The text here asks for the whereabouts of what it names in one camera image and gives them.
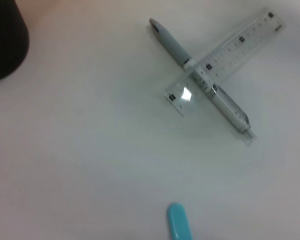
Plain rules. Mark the grey white pen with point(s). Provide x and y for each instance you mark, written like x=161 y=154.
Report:
x=170 y=40

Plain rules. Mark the blue scissors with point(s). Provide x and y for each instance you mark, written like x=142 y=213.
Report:
x=178 y=222

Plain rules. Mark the transparent plastic ruler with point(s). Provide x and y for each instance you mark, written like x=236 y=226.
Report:
x=240 y=45

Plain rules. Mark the black mesh pen holder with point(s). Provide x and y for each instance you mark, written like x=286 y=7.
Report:
x=5 y=37

